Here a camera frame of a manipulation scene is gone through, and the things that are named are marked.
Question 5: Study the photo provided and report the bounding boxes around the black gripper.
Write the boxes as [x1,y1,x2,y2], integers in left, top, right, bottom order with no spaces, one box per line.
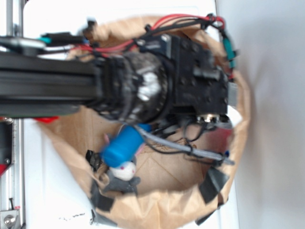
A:
[140,34,229,116]

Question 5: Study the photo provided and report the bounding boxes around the blue plastic bottle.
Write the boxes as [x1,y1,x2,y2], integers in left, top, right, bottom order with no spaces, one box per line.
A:
[99,125,144,167]

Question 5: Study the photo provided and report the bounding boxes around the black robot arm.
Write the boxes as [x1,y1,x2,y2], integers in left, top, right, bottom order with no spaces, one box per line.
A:
[0,34,229,125]

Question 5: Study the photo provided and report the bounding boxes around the brown paper bag bin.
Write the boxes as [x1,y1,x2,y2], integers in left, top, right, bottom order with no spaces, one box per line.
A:
[40,14,250,229]

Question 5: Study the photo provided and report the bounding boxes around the grey plush donkey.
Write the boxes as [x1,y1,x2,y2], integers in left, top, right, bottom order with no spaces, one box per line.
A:
[102,133,145,195]

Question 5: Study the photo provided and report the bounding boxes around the grey cable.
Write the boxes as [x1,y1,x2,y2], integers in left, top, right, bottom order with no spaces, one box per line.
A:
[134,124,235,166]

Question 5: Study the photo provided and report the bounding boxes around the red cable bundle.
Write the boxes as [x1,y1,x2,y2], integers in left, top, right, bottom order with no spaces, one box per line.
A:
[71,13,226,59]

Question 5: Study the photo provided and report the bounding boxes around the black metal bracket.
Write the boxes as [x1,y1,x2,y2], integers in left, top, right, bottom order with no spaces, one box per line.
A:
[0,123,12,176]

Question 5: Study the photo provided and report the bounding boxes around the aluminium frame rail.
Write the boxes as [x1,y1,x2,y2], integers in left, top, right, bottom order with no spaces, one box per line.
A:
[0,0,26,229]

